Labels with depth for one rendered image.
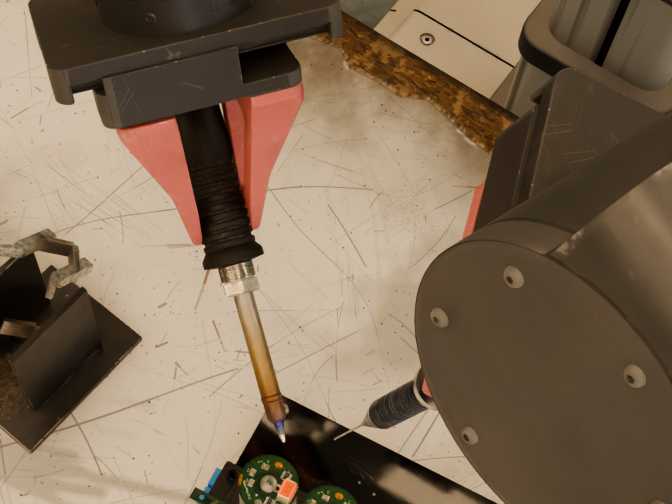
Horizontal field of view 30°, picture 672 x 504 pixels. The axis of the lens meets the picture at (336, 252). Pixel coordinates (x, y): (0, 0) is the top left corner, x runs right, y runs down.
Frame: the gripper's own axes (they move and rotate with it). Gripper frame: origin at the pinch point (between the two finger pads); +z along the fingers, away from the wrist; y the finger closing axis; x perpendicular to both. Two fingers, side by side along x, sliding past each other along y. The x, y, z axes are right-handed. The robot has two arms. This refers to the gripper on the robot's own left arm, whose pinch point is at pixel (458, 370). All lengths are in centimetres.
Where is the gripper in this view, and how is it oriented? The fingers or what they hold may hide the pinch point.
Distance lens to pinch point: 39.1
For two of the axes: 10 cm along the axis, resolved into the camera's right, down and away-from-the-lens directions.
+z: -3.9, 3.2, 8.6
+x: 8.9, 3.9, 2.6
